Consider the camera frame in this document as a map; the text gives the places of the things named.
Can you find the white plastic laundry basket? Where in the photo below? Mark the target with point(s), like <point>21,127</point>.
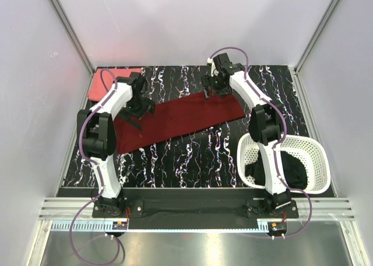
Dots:
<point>305,149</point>

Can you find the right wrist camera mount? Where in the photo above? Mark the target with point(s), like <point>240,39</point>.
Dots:
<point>218,62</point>

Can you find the aluminium frame post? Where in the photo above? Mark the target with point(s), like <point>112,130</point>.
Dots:
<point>325,19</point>
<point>69,30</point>

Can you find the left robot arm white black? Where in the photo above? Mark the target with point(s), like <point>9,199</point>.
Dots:
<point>97,139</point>

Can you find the right aluminium frame post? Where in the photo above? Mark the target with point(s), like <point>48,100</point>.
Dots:
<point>325,19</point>

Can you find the folded pink t shirt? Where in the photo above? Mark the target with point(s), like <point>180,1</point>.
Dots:
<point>99,89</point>

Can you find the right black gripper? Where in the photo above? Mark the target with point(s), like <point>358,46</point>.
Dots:
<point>207,81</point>

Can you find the white slotted cable duct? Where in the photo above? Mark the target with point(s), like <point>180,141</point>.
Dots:
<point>173,227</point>

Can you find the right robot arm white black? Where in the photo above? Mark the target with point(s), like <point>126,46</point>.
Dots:
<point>267,126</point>

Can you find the black garment in basket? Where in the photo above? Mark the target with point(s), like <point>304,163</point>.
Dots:
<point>294,171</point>

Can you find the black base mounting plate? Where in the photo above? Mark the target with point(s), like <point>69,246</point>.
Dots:
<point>205,206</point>

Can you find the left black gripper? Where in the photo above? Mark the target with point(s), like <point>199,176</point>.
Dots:
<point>147,105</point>

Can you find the dark red t shirt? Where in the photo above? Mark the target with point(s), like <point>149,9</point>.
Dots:
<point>176,117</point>

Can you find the left aluminium frame post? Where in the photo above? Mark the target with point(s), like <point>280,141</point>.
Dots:
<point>69,30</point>

